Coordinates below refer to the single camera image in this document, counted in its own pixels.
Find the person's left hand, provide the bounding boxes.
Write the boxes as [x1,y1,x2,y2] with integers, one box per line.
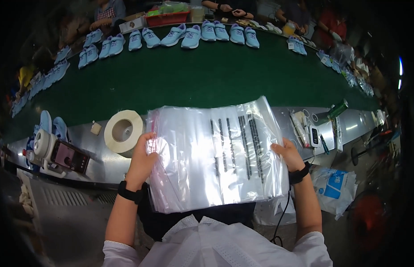
[122,132,159,192]

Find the person's right hand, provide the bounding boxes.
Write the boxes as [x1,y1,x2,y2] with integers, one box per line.
[271,138,306,173]

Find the stack of clear plastic bags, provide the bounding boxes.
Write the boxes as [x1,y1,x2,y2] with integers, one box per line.
[145,96,291,214]

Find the black wrist band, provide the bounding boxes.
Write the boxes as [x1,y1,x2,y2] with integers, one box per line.
[118,180,148,205]
[288,162,312,185]

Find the white tube packet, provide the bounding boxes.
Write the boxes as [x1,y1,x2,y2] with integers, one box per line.
[290,111,310,148]

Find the white handheld device with screen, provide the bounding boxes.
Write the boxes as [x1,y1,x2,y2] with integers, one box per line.
[309,125,321,148]

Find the dark pen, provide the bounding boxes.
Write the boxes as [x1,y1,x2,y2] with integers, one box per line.
[319,133,330,155]

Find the beige tape roll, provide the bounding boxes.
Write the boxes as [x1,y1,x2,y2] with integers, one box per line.
[104,110,146,158]

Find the white plastic strip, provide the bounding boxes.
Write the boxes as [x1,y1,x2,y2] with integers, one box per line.
[333,115,343,153]

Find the white bag with blue print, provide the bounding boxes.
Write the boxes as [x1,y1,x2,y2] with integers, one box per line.
[310,166,358,221]

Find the green cylindrical bottle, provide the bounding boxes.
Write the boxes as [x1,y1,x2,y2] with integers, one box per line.
[328,99,349,120]

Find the person's legs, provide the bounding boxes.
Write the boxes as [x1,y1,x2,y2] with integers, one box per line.
[137,192,257,241]

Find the black smartphone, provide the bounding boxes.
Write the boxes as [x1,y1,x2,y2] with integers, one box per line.
[50,138,91,174]

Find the light blue sneaker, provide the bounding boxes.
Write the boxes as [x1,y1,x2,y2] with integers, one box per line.
[52,116,69,143]
[39,110,53,135]

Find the white phone stand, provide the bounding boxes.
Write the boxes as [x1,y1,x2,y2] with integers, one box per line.
[33,129,68,179]

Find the heap of small clear bags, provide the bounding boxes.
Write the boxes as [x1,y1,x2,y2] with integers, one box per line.
[341,68,375,97]

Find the green conveyor belt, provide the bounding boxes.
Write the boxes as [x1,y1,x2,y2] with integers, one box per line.
[3,23,381,145]

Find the person's body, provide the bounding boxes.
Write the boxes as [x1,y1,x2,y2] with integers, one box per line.
[102,214,333,267]

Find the row of blue shoes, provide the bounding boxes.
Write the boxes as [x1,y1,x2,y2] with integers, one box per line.
[12,20,343,118]

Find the cardboard box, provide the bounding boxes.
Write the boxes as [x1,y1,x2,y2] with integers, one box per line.
[119,15,147,34]

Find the red plastic basket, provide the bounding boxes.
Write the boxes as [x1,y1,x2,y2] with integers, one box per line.
[145,9,191,27]

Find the black cable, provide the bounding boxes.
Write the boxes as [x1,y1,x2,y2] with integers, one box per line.
[270,187,291,247]

